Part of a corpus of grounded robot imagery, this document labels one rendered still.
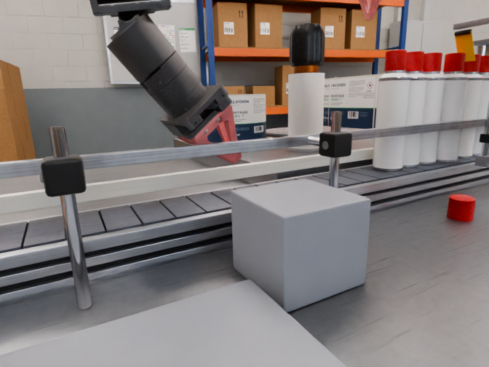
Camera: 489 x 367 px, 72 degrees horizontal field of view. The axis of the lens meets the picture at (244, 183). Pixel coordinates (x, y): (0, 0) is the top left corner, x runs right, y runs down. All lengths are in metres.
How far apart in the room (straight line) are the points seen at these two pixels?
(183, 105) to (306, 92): 0.48
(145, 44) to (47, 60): 4.71
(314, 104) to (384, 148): 0.26
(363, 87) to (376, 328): 0.78
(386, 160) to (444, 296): 0.32
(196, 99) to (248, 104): 0.61
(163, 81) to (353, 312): 0.30
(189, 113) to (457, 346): 0.33
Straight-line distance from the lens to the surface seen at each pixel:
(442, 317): 0.35
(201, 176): 0.48
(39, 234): 0.42
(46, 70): 5.08
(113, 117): 4.97
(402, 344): 0.31
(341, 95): 1.05
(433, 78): 0.72
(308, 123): 0.84
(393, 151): 0.64
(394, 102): 0.63
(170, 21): 4.95
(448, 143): 0.76
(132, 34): 0.39
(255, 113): 1.03
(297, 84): 0.84
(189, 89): 0.40
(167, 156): 0.38
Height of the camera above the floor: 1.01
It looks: 14 degrees down
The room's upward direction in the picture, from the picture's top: 2 degrees counter-clockwise
